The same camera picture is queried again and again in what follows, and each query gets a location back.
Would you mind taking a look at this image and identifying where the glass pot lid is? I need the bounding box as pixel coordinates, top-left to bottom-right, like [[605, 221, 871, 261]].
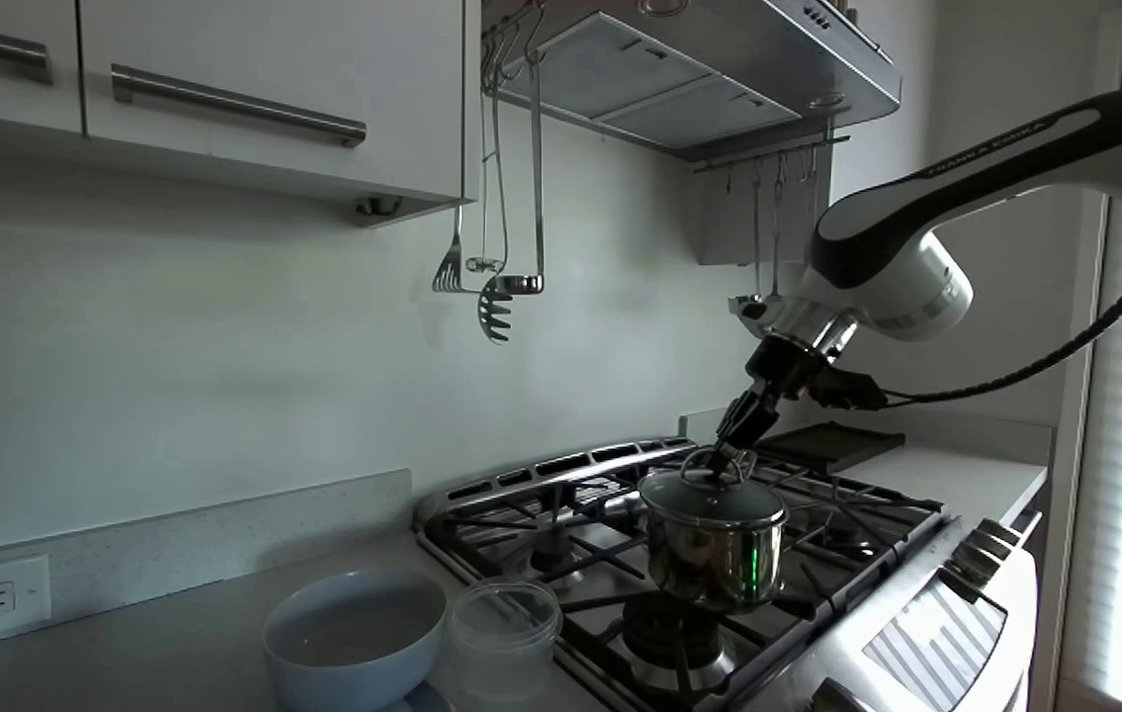
[[639, 448, 789, 532]]

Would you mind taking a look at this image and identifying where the stainless steel pot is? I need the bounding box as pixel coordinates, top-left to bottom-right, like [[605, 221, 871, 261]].
[[642, 494, 787, 615]]

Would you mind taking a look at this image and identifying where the black griddle tray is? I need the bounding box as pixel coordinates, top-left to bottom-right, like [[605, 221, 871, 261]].
[[756, 421, 906, 475]]

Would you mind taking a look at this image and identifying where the metal spoon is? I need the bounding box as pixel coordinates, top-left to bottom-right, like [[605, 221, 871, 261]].
[[766, 153, 791, 304]]

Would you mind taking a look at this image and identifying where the stove burner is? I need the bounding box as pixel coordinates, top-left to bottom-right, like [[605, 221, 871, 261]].
[[527, 526, 583, 582], [618, 591, 741, 695], [816, 516, 880, 563]]

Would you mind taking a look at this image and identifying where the gas stove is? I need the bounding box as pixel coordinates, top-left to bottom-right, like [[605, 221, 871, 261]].
[[412, 435, 1048, 712]]

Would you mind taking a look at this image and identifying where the stove knob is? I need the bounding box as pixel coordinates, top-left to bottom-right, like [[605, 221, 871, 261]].
[[950, 539, 1002, 586], [974, 518, 1022, 553]]

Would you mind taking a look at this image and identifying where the black pasta server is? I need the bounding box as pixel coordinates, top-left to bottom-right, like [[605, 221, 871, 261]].
[[476, 89, 515, 345]]

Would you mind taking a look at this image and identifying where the metal measuring ladle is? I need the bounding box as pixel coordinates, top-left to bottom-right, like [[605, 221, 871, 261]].
[[495, 38, 548, 297]]

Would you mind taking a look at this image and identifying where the oven door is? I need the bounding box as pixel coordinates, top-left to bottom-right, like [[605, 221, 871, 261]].
[[803, 549, 1041, 712]]

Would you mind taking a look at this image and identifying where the steel range hood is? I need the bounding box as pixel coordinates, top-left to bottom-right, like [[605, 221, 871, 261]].
[[479, 0, 905, 165]]

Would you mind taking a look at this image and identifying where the metal potato masher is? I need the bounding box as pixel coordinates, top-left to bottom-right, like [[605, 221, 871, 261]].
[[466, 30, 508, 277]]

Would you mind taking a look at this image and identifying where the metal slotted turner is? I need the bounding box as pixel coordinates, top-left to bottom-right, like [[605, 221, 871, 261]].
[[431, 203, 469, 296]]

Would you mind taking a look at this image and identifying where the clear plastic container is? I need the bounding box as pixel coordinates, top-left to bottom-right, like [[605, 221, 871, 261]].
[[446, 578, 564, 706]]

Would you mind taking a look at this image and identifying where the light blue bowl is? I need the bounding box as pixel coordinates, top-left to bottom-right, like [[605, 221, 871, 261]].
[[261, 568, 449, 712]]

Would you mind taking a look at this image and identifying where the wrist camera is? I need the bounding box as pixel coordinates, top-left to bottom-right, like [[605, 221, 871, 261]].
[[806, 367, 889, 412]]

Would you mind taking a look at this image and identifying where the metal utensil rail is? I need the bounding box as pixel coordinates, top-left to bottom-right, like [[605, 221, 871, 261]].
[[691, 134, 852, 176]]

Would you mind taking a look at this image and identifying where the white wall cabinet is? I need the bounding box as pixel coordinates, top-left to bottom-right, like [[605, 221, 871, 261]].
[[0, 0, 483, 229]]

